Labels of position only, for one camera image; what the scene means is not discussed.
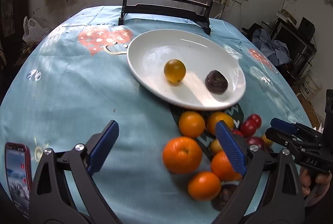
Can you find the small olive-yellow fruit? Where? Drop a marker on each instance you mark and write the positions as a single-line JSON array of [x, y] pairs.
[[215, 147]]

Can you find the white plastic bucket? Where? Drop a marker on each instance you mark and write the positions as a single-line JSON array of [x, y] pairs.
[[309, 86]]

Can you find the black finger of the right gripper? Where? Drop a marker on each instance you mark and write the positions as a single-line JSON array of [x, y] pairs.
[[287, 140]]

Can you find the yellow-green tomato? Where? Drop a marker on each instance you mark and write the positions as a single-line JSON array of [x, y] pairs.
[[174, 71]]

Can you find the dark wrinkled passion fruit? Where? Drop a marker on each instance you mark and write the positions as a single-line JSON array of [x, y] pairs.
[[216, 82]]

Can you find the large bumpy orange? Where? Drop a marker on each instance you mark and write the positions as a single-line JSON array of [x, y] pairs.
[[182, 155]]

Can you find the blue clothes pile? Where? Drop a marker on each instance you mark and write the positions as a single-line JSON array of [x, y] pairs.
[[274, 50]]

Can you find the white plastic bag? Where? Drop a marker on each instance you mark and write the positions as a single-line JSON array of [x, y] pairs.
[[34, 33]]

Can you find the white oval ceramic plate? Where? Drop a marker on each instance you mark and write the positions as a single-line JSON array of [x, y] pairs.
[[149, 52]]

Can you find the red cherry tomato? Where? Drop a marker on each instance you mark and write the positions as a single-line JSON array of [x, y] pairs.
[[256, 119], [237, 132], [248, 128]]

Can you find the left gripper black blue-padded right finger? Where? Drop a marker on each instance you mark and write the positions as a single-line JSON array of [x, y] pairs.
[[269, 191]]

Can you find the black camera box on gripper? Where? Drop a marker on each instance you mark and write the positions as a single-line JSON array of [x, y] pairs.
[[329, 112]]

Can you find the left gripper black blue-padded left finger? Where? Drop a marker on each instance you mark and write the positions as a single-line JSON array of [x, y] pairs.
[[50, 197]]

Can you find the person's right hand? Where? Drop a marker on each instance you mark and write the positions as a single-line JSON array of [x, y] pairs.
[[323, 180]]

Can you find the red smartphone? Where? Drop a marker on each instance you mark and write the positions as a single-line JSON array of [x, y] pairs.
[[18, 174]]

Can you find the dark red plum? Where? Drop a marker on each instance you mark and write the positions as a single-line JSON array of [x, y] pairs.
[[256, 141]]

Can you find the smooth orange tangerine front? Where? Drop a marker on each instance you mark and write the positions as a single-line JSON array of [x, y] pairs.
[[204, 186]]

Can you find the black shelf with electronics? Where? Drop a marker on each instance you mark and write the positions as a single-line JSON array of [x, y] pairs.
[[300, 43]]

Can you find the light blue patterned tablecloth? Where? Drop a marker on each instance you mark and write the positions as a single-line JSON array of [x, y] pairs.
[[63, 94]]

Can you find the small yellow fruit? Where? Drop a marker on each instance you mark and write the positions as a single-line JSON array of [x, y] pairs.
[[267, 142]]

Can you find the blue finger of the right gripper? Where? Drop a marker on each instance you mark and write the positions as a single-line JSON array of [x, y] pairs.
[[283, 126]]

